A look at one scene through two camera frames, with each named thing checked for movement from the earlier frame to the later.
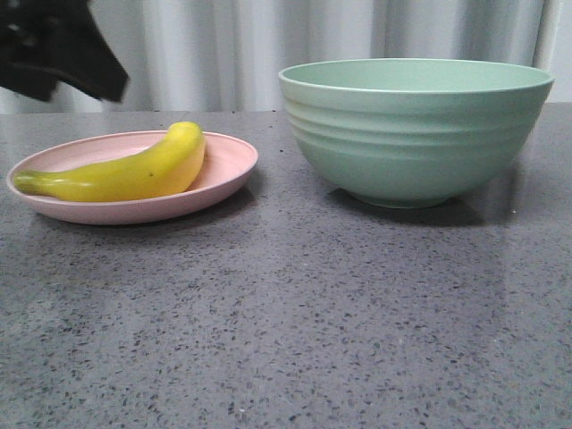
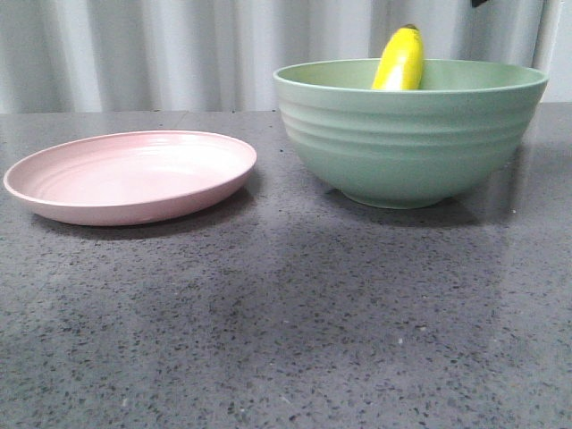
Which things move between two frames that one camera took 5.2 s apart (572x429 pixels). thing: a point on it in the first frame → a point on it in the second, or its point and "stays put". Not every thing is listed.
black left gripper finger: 98,72 → 477,3
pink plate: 228,162 stays put
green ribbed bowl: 411,132 stays put
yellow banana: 160,169 → 401,60
